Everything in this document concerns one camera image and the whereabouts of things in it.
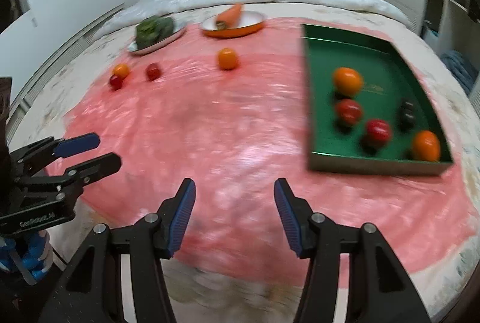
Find shiny red apple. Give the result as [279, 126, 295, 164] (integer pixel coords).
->
[365, 119, 392, 148]

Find blue folded blanket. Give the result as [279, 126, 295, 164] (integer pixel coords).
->
[440, 51, 479, 95]

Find small red fruit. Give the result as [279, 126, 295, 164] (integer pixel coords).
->
[109, 74, 124, 91]
[145, 63, 162, 82]

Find green leafy vegetable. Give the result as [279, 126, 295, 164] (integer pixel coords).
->
[135, 16, 175, 50]

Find left hand blue white glove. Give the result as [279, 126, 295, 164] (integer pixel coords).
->
[1, 230, 53, 285]

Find white oval plate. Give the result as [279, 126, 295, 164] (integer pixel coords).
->
[126, 20, 188, 56]

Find dark plums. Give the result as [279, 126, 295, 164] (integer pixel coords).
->
[397, 99, 416, 132]

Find green rectangular tray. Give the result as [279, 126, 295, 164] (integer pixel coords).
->
[302, 24, 454, 176]

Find orange carrot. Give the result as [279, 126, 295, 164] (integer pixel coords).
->
[215, 4, 242, 30]

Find dull red apple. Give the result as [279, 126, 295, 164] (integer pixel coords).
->
[335, 98, 364, 126]

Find orange near tray edge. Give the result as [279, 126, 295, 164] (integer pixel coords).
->
[411, 130, 441, 162]

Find small orange fruit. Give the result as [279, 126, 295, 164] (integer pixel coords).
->
[112, 64, 130, 80]

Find pink plastic sheet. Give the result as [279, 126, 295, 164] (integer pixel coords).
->
[65, 18, 479, 285]

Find small orange mandarin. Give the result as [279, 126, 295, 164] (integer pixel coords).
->
[217, 48, 239, 70]

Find orange white bowl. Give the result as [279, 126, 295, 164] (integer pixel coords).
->
[200, 10, 268, 39]

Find large orange in tray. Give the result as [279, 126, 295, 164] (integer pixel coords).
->
[333, 67, 364, 98]

